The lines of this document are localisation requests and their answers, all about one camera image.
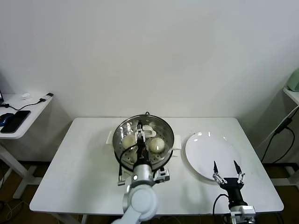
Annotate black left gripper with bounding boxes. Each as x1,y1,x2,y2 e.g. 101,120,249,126
135,120,149,165

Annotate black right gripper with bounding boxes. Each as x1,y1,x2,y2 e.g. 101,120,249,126
212,160,249,206

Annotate white steamed baozi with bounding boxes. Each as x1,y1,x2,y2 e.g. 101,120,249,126
126,149,139,164
149,137,166,154
122,136,136,150

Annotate perforated steel steamer basket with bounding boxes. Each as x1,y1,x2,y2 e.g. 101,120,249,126
112,114,175,171

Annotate round white plate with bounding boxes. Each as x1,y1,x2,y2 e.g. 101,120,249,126
185,131,241,182

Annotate cream electric cooking pot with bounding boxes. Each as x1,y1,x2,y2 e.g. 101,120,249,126
106,130,182,181

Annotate pale green appliance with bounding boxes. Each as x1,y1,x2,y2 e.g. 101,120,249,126
285,70,299,92

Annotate white side desk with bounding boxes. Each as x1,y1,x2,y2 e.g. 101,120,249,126
0,92,54,199

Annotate black smartphone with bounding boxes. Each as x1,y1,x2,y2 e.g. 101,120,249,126
0,110,31,134

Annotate blue computer mouse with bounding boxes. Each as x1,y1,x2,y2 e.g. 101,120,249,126
0,112,14,126

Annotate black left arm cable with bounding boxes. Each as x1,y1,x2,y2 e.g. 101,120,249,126
116,143,141,187

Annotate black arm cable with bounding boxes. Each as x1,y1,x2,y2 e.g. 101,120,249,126
116,143,141,187
212,193,231,216

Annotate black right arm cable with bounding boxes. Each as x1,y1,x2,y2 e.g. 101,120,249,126
212,193,231,216

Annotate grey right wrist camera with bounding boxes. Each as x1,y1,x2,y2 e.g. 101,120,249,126
229,204,256,219

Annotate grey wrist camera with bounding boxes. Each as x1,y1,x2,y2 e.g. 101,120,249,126
154,167,171,183
229,204,256,219

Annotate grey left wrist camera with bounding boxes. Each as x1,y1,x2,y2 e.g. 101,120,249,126
154,167,171,183

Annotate black power cable with brick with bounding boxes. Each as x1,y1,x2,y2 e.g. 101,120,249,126
260,117,296,164

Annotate white hanging cable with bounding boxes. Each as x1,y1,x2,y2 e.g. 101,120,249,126
257,108,299,148

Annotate black cable with adapter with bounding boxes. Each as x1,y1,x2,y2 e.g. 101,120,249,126
0,92,55,111

